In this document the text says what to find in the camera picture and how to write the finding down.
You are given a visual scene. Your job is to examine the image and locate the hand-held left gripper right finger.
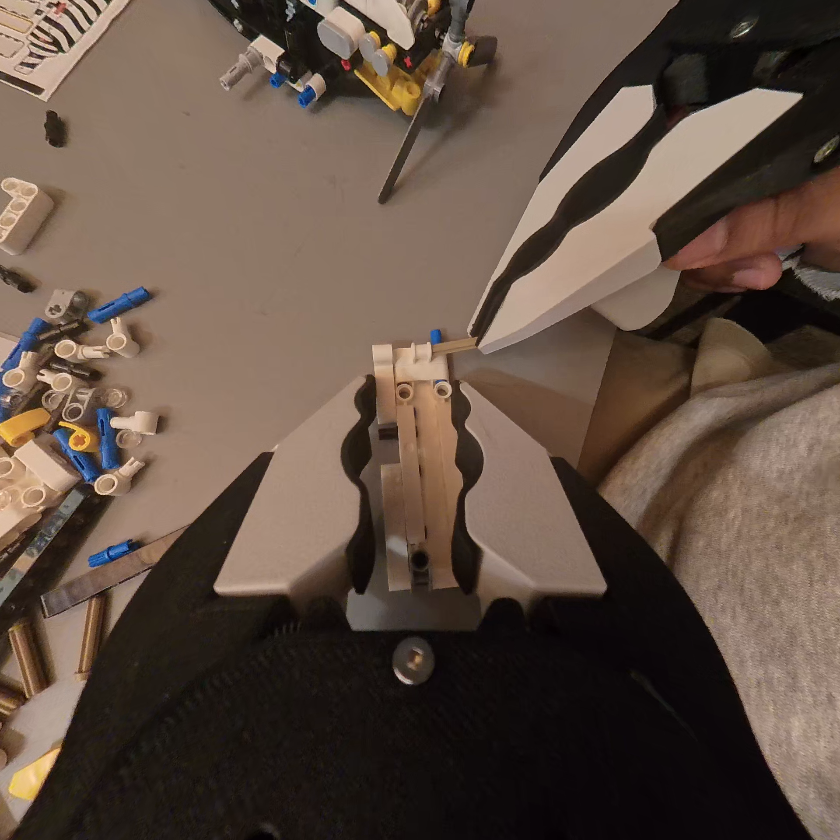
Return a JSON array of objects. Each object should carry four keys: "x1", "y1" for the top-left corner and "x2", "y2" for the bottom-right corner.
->
[{"x1": 451, "y1": 379, "x2": 609, "y2": 598}]

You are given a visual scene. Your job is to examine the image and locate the dark reflective board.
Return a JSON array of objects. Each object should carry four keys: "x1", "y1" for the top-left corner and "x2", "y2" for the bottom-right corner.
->
[{"x1": 0, "y1": 489, "x2": 93, "y2": 611}]

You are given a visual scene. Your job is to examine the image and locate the pile of small lego pieces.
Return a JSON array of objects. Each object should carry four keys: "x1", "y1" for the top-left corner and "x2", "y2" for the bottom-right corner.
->
[{"x1": 0, "y1": 285, "x2": 162, "y2": 546}]

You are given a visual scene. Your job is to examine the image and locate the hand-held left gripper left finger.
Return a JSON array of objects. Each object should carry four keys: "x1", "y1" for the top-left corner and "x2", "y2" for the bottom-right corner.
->
[{"x1": 213, "y1": 374, "x2": 380, "y2": 598}]

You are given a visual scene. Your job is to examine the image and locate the person's grey sweatpants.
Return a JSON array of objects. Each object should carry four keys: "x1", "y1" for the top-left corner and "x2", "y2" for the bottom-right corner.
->
[{"x1": 594, "y1": 364, "x2": 840, "y2": 840}]

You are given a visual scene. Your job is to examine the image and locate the white lego beam assembly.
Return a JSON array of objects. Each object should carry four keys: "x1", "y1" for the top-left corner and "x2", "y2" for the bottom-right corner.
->
[{"x1": 371, "y1": 330, "x2": 462, "y2": 592}]

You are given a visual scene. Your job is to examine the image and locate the beige cloth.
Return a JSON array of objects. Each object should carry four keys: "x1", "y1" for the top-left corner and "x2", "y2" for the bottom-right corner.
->
[{"x1": 682, "y1": 318, "x2": 840, "y2": 398}]

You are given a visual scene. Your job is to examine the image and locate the black yellow white lego model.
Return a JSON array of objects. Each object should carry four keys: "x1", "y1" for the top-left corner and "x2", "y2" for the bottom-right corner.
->
[{"x1": 206, "y1": 0, "x2": 500, "y2": 206}]

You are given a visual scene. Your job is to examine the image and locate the person's right hand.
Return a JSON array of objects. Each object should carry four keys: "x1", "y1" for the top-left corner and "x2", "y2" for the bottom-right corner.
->
[{"x1": 663, "y1": 174, "x2": 840, "y2": 294}]

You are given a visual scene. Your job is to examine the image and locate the white angled lego beam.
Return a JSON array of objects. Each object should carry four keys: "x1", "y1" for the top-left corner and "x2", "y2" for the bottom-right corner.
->
[{"x1": 0, "y1": 177, "x2": 56, "y2": 256}]

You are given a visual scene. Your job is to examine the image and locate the zebra striped sticker sheet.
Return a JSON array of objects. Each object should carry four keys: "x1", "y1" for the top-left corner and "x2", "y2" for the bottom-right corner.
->
[{"x1": 0, "y1": 0, "x2": 133, "y2": 103}]

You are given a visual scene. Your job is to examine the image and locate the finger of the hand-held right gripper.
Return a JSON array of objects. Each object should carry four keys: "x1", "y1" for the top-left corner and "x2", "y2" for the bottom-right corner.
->
[
  {"x1": 482, "y1": 88, "x2": 806, "y2": 357},
  {"x1": 468, "y1": 84, "x2": 661, "y2": 337}
]

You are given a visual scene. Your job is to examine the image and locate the flat metal strip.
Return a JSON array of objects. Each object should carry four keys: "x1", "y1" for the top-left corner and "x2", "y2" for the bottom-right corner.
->
[{"x1": 41, "y1": 525, "x2": 191, "y2": 619}]

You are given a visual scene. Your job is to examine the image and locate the blue lego pin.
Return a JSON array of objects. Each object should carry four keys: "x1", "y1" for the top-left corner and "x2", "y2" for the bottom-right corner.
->
[{"x1": 87, "y1": 539, "x2": 140, "y2": 567}]

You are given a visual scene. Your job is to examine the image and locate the yellow lego panel piece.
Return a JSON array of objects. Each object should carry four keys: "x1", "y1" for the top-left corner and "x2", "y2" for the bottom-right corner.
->
[{"x1": 8, "y1": 748, "x2": 64, "y2": 802}]

